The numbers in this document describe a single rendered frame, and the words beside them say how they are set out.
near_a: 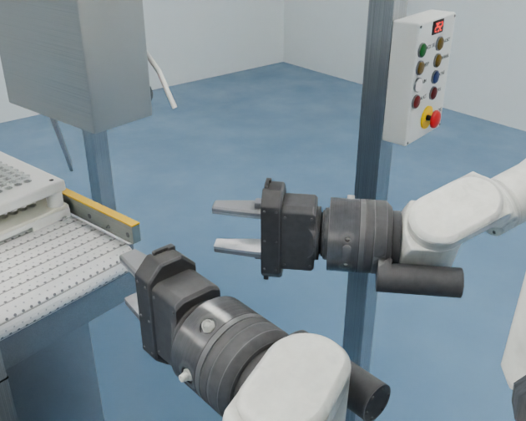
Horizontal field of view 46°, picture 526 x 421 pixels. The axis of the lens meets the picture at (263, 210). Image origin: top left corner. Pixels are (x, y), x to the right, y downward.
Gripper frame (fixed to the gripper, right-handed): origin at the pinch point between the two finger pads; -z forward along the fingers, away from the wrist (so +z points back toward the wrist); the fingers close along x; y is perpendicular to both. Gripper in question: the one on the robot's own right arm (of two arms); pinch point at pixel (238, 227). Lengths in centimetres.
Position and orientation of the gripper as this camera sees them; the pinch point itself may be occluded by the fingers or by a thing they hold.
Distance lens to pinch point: 75.7
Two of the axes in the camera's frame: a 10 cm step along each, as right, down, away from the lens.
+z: 9.9, 0.6, -1.2
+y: 1.3, -4.6, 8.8
